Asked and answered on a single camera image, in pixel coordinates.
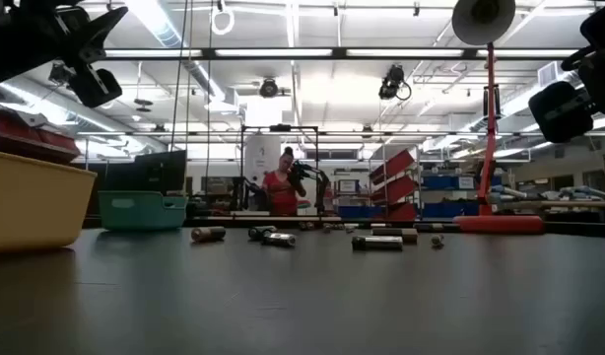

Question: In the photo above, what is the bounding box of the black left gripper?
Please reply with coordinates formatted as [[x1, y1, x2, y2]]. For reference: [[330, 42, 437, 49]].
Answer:
[[0, 0, 129, 108]]

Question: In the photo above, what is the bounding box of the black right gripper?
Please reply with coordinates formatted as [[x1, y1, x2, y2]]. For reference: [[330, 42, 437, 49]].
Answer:
[[528, 0, 605, 144]]

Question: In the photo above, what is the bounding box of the white ceiling vent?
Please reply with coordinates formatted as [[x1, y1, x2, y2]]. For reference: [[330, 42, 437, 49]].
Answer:
[[537, 61, 560, 88]]

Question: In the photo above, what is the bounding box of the red storage bin shelf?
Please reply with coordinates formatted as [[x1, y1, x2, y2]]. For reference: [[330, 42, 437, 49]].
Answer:
[[0, 106, 82, 165]]

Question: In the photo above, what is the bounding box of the red desk lamp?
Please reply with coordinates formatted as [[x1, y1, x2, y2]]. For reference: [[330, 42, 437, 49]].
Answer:
[[451, 0, 545, 236]]

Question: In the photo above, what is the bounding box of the black background monitor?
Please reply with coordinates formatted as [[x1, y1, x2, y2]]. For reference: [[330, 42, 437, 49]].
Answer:
[[103, 150, 188, 194]]

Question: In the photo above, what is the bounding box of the wooden workbench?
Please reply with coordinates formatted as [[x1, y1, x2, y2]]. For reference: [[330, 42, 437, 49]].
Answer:
[[499, 199, 605, 223]]

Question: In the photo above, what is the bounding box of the teal plastic bin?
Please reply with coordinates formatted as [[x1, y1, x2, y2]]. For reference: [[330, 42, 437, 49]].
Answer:
[[98, 190, 189, 232]]

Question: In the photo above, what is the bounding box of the yellow plastic bin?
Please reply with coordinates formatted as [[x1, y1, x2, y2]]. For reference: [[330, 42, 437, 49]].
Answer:
[[0, 150, 98, 253]]

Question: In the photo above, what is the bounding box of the blue storage bin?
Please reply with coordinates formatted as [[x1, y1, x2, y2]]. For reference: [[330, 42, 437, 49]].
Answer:
[[337, 205, 382, 219], [421, 175, 476, 191], [423, 201, 481, 218]]

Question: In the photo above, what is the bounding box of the white banner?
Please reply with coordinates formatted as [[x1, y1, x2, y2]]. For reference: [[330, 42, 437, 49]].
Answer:
[[242, 133, 283, 191]]

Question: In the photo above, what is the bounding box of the red tilted bin rack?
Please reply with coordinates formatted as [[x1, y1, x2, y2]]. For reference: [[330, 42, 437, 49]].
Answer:
[[369, 147, 421, 222]]

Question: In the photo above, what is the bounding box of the person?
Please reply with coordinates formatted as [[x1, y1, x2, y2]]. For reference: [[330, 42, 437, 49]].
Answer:
[[261, 146, 307, 217]]

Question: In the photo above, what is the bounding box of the black hanging cable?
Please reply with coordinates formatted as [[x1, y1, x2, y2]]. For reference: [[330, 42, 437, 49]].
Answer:
[[168, 0, 190, 152], [203, 0, 215, 181]]

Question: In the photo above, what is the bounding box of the white cable loop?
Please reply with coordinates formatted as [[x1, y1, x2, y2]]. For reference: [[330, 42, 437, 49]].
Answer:
[[211, 7, 235, 36]]

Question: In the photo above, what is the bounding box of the black metal table frame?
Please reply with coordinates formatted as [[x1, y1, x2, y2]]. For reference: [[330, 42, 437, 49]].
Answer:
[[70, 217, 605, 239]]

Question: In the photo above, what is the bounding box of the round black ceiling camera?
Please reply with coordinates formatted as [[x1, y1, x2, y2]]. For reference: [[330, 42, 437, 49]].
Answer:
[[258, 77, 280, 99]]

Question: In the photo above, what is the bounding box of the overhead frame light bar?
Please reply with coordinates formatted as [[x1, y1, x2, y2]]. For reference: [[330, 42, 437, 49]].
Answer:
[[102, 46, 584, 61]]

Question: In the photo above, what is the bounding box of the black overhead camera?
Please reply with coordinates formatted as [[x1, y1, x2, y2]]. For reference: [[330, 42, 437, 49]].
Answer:
[[378, 63, 413, 103]]

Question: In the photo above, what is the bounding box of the black background rig frame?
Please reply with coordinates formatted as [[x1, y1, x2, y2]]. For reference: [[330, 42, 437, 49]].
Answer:
[[240, 123, 319, 217]]

